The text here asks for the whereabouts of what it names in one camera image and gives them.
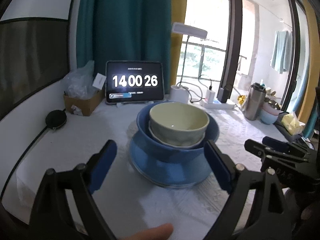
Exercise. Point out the dark blue bowl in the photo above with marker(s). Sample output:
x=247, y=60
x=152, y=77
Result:
x=164, y=153

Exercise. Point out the cream green bowl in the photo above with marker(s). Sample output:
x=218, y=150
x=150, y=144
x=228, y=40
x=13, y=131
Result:
x=178, y=114

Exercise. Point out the cardboard box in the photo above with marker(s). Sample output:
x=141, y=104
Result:
x=83, y=107

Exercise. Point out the yellow curtain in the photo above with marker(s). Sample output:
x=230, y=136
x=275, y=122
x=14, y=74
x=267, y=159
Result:
x=178, y=10

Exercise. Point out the white power strip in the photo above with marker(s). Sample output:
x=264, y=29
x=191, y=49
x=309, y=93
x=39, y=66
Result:
x=216, y=104

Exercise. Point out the white desk lamp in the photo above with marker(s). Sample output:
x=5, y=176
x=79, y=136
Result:
x=178, y=92

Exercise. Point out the black round pouch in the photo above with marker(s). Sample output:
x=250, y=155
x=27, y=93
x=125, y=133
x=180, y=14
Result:
x=56, y=119

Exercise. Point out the tablet showing clock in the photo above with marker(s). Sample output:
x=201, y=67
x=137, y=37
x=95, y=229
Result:
x=133, y=81

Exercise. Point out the small white box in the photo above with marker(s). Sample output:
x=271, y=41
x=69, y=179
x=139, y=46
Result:
x=99, y=81

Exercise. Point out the black power adapter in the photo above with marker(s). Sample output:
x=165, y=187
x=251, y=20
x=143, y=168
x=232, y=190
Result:
x=223, y=94

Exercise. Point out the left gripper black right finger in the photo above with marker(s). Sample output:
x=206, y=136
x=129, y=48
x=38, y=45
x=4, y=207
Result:
x=294, y=164

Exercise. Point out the clear plastic bag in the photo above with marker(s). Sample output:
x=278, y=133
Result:
x=78, y=83

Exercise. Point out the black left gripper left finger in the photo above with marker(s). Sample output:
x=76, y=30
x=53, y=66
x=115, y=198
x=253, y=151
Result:
x=51, y=217

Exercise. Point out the teal curtain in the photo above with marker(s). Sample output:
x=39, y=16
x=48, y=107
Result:
x=128, y=30

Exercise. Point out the yellow tissue pack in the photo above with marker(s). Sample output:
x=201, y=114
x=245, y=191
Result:
x=292, y=124

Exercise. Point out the white phone charger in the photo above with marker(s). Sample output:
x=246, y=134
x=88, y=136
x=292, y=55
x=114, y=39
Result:
x=210, y=95

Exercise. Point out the person's hand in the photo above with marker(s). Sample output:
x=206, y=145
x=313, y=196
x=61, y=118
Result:
x=162, y=232

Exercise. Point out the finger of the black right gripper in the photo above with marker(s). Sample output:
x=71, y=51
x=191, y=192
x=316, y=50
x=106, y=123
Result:
x=269, y=217

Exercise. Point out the light blue plate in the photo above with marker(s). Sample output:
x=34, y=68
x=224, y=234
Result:
x=163, y=174

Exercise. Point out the white strawberry pattern bowl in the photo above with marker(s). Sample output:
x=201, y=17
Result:
x=178, y=136

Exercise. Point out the light blue hanging towel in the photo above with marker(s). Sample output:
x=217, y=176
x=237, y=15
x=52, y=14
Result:
x=282, y=50

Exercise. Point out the yellow object on sill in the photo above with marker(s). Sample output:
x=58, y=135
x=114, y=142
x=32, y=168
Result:
x=241, y=99

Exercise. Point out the stainless steel thermos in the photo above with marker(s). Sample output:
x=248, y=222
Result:
x=254, y=101

